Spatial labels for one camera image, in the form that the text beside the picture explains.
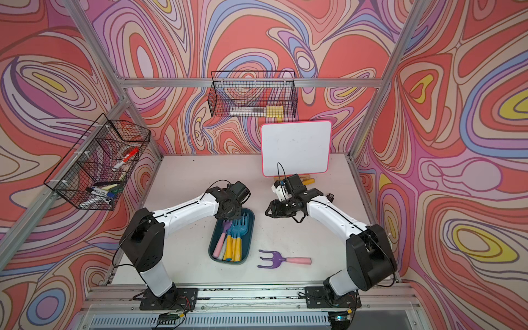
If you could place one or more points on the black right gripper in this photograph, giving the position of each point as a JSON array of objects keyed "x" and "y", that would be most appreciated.
[{"x": 277, "y": 212}]

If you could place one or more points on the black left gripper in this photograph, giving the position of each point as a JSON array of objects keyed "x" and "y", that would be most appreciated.
[{"x": 236, "y": 216}]

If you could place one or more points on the teal rake yellow handle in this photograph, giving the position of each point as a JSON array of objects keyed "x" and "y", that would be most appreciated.
[
  {"x": 233, "y": 247},
  {"x": 227, "y": 248},
  {"x": 242, "y": 229}
]

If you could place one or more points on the purple rake pink handle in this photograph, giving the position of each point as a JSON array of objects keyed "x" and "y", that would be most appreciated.
[{"x": 275, "y": 259}]

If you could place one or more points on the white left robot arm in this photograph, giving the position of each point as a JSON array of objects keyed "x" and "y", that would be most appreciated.
[{"x": 150, "y": 234}]

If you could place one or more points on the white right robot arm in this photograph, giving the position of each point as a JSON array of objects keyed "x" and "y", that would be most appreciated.
[{"x": 369, "y": 257}]

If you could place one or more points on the pink framed whiteboard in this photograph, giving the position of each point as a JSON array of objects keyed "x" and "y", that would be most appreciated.
[{"x": 296, "y": 147}]

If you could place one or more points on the yellow eraser in basket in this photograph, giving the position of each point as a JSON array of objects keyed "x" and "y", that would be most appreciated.
[{"x": 274, "y": 111}]

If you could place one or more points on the red marker pen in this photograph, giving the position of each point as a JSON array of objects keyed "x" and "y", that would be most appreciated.
[{"x": 131, "y": 154}]

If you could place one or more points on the green circuit board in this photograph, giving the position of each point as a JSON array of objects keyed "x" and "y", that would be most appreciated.
[{"x": 169, "y": 318}]

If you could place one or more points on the blue marker pen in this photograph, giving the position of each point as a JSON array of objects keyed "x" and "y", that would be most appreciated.
[{"x": 101, "y": 193}]

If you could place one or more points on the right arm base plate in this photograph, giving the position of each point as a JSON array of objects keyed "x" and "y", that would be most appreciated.
[{"x": 323, "y": 298}]

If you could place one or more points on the black wire basket back wall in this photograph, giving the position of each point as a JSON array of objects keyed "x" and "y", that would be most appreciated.
[{"x": 237, "y": 93}]

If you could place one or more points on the black wire basket wall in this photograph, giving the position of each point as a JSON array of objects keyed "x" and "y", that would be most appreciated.
[
  {"x": 104, "y": 144},
  {"x": 237, "y": 93}
]

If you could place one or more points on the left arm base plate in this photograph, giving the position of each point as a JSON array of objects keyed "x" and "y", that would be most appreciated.
[{"x": 186, "y": 298}]

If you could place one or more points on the black wire basket left wall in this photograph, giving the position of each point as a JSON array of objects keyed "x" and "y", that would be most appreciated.
[{"x": 104, "y": 144}]

